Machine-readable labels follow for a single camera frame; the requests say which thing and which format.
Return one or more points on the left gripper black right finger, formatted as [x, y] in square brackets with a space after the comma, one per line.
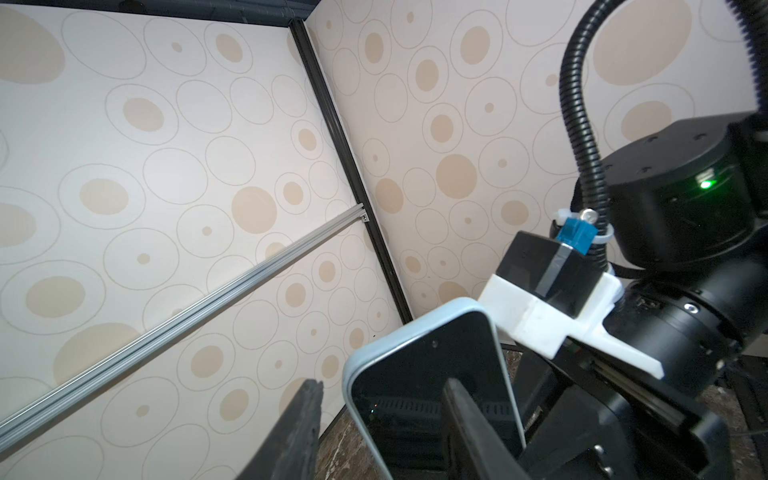
[471, 447]

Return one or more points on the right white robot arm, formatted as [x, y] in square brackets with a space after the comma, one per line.
[689, 209]

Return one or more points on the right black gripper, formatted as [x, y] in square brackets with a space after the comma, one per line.
[586, 418]

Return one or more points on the black corner frame post right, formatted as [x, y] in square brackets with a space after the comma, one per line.
[348, 163]

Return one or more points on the black smartphone white rim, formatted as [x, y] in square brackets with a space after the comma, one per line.
[432, 384]

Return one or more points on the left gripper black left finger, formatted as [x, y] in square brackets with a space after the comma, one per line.
[290, 449]

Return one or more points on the silver aluminium rail back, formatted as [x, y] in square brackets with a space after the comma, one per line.
[45, 410]

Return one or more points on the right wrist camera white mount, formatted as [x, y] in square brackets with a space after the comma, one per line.
[546, 290]

